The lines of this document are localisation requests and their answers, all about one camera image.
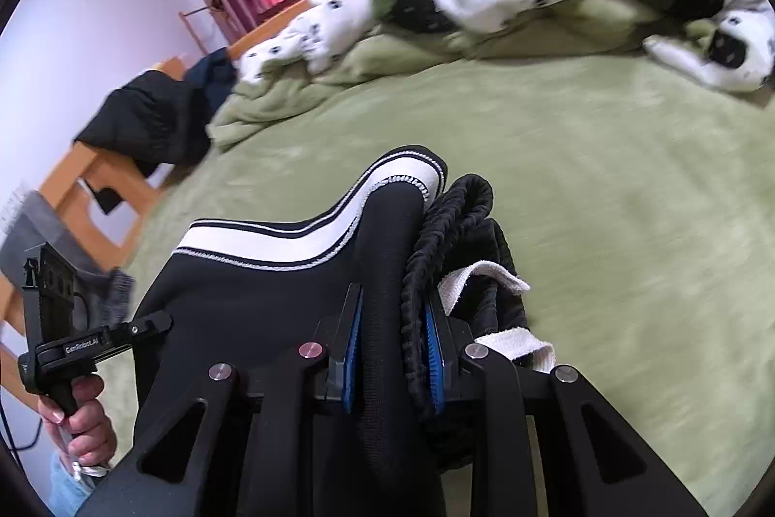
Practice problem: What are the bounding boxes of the grey garment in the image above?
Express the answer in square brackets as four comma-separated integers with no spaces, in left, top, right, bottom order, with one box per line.
[0,190,137,324]

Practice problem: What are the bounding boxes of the wooden clothes rack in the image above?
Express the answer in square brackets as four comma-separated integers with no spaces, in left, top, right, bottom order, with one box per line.
[178,0,234,54]

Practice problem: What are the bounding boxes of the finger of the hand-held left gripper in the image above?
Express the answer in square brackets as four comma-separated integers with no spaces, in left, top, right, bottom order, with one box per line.
[130,311,174,345]

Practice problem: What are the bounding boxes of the black cable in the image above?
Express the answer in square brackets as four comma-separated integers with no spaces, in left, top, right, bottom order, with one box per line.
[0,390,42,454]

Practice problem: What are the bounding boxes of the black jacket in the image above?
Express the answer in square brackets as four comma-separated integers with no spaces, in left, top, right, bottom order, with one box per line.
[73,69,213,179]

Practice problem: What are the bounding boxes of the person's jeans leg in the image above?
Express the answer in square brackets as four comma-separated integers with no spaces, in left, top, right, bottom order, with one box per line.
[48,453,98,517]

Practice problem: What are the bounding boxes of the dark blue garment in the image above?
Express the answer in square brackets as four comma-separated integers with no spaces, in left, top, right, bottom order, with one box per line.
[185,47,240,100]

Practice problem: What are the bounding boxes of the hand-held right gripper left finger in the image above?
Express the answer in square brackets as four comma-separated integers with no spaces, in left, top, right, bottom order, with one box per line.
[78,283,364,517]

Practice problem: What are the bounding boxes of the person's left hand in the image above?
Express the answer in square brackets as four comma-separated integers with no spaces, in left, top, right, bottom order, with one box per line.
[37,375,117,472]

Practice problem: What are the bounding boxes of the black pants with white stripe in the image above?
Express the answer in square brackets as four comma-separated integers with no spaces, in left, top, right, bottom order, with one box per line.
[130,144,558,517]

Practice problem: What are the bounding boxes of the wooden bed frame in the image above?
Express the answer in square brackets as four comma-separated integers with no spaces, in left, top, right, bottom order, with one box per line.
[0,0,733,409]

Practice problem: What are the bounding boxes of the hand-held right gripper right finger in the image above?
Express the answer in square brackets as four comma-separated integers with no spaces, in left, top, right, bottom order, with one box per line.
[424,302,709,517]

